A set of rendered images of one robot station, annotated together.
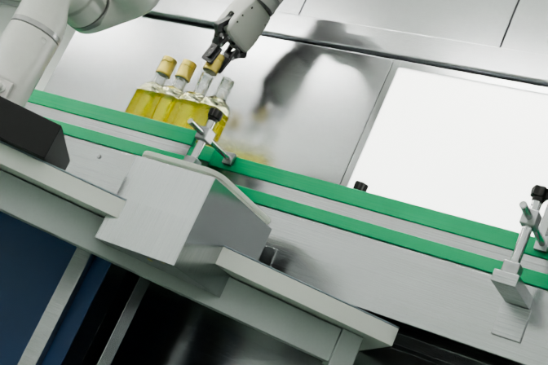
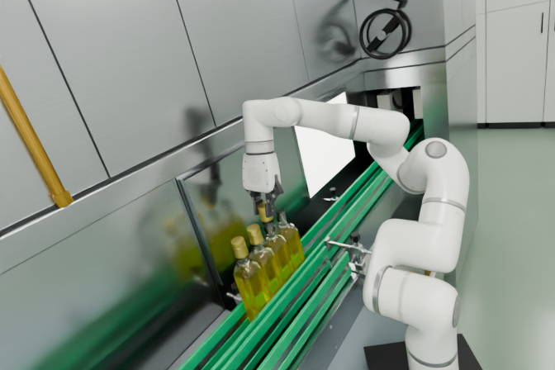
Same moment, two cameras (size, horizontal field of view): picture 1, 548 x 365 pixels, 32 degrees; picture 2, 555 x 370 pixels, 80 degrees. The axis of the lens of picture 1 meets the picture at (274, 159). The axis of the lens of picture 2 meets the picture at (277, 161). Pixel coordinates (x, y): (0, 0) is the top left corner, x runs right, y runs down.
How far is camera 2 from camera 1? 2.32 m
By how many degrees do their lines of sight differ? 87
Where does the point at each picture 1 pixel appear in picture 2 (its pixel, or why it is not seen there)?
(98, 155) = (331, 327)
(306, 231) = (365, 228)
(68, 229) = not seen: hidden behind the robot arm
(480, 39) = (301, 82)
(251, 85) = (240, 195)
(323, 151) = (294, 189)
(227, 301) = not seen: hidden behind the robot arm
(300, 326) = not seen: hidden behind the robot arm
